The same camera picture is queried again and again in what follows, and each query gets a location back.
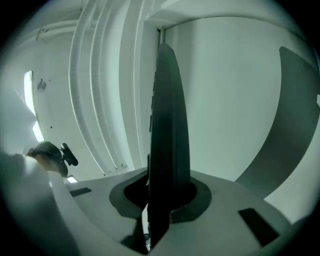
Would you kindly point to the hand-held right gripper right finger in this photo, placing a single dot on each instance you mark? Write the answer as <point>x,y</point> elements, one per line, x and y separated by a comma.
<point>220,225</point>

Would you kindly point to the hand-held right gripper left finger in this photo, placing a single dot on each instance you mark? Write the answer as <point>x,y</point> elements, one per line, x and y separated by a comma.
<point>105,212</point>

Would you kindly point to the black keyboard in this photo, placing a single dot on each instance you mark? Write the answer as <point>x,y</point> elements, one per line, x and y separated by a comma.
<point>170,125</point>

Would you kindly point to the ceiling light panel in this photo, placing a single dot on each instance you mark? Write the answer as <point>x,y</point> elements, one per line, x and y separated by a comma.
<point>37,131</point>
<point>28,92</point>
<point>71,179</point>

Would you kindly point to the person's head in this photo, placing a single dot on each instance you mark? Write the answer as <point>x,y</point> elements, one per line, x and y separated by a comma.
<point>43,162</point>

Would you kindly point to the white ceiling pipe bundle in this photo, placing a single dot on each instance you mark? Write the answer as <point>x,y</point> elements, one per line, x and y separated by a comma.
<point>82,100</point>

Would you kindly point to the round ceiling detector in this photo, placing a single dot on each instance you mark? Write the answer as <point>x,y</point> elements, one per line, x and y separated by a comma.
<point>41,85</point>

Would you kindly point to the black head-worn camera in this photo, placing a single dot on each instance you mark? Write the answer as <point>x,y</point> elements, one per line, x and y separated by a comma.
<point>71,157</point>

